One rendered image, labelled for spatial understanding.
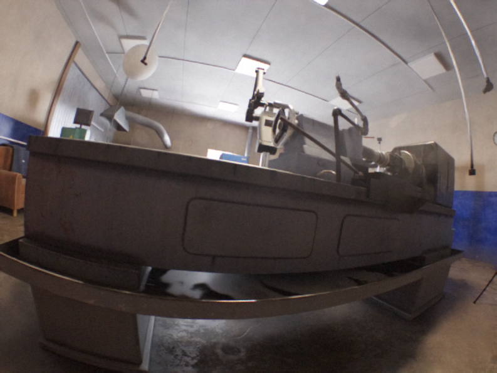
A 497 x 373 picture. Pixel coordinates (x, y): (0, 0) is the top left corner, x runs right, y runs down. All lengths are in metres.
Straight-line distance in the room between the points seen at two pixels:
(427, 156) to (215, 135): 7.44
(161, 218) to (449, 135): 5.44
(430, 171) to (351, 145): 0.90
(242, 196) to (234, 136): 7.75
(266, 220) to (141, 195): 0.40
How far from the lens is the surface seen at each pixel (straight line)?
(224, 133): 8.32
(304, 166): 0.87
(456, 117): 5.58
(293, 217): 0.74
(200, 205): 0.64
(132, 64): 4.24
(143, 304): 0.57
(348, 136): 1.14
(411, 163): 1.69
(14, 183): 3.24
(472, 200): 5.06
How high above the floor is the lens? 0.74
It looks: 2 degrees up
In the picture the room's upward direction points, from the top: 8 degrees clockwise
